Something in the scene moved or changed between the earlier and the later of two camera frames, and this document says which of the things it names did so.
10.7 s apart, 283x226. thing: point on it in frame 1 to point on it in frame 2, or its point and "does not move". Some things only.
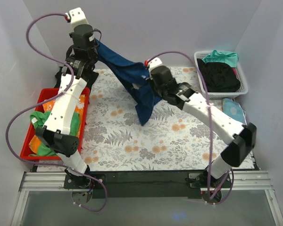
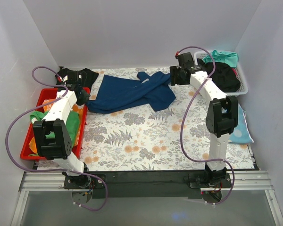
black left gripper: (94, 44) to (84, 96)
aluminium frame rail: (258, 181) does not move
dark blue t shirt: (134, 75) to (116, 93)
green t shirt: (39, 119) does not move
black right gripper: (154, 78) to (174, 76)
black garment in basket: (218, 77) does not move
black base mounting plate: (146, 184) does not move
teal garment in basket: (230, 57) does not move
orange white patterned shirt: (35, 141) does not move
